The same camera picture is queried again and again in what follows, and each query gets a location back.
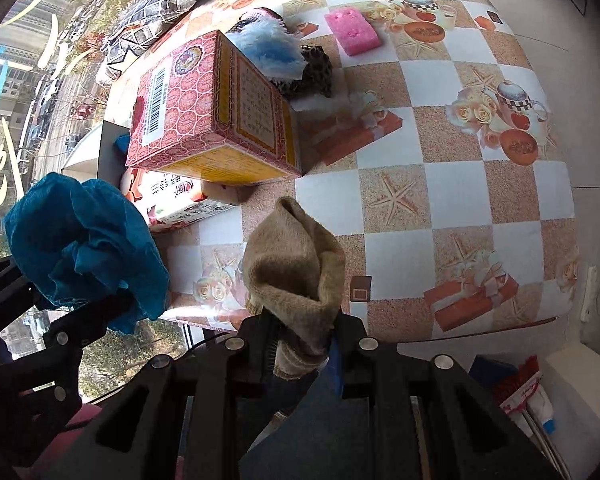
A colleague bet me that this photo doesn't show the beige fuzzy sock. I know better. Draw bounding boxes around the beige fuzzy sock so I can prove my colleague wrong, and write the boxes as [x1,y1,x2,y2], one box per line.
[242,196,346,380]

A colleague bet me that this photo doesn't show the leopard print scrunchie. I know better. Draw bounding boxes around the leopard print scrunchie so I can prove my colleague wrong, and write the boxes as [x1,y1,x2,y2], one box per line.
[271,44,332,101]

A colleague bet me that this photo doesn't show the light blue fluffy cloth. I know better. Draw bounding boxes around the light blue fluffy cloth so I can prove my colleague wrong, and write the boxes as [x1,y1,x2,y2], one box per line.
[225,21,306,80]

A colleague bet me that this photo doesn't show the pink sponge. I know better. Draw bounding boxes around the pink sponge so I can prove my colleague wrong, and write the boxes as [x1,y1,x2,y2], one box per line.
[324,8,381,56]

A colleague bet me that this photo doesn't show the purple striped knit hat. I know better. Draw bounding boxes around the purple striped knit hat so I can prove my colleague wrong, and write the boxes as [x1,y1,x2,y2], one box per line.
[228,8,287,32]

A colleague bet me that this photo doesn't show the person's jeans leg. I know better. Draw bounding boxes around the person's jeans leg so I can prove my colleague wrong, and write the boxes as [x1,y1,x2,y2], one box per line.
[239,368,376,480]

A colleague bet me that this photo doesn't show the white peach drink carton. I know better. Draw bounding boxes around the white peach drink carton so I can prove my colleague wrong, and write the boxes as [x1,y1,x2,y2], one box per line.
[120,168,239,234]

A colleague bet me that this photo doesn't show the white open storage box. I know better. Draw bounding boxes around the white open storage box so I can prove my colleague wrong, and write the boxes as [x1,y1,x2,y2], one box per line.
[60,120,129,188]

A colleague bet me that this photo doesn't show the dark blue plastic bag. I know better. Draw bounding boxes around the dark blue plastic bag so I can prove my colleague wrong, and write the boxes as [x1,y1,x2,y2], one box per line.
[114,133,131,155]

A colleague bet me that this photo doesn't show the checkered tablecloth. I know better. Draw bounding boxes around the checkered tablecloth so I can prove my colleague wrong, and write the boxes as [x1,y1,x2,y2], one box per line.
[101,0,581,344]

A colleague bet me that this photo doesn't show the red patterned tissue box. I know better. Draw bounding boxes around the red patterned tissue box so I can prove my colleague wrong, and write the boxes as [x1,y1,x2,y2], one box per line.
[126,30,302,186]

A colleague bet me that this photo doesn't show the grey plaid pillow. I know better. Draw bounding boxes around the grey plaid pillow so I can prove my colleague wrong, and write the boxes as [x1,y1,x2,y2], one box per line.
[102,0,198,77]

